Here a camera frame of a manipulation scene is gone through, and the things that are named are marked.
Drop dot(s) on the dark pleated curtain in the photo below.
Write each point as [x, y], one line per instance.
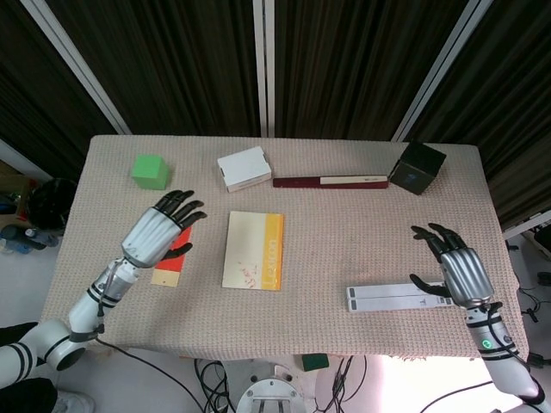
[185, 64]

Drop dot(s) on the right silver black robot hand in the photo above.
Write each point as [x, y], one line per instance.
[467, 275]

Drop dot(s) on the white frame post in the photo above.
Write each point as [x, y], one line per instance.
[264, 64]
[77, 64]
[439, 73]

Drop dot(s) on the white shoe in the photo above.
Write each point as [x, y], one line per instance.
[75, 400]

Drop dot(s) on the round silver robot base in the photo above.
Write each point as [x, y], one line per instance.
[269, 391]

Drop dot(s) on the beige woven tablecloth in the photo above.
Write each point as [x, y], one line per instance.
[344, 241]

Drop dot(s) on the blue grey tool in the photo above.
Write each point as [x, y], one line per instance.
[21, 241]

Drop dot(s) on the long dark red box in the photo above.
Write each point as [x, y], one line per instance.
[301, 183]

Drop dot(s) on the red yellow card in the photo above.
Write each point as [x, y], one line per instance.
[165, 277]

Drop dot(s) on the green cube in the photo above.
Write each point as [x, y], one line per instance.
[148, 170]

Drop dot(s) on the small dark green block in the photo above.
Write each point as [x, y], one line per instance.
[314, 362]

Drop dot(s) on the white yellow notebook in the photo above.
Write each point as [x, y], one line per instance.
[245, 249]

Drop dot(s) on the white cardboard box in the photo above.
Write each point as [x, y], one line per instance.
[243, 168]

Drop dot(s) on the black cube box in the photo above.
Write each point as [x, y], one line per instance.
[417, 168]

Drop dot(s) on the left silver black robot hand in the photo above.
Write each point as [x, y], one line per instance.
[144, 238]

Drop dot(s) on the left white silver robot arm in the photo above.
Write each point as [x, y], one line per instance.
[82, 312]

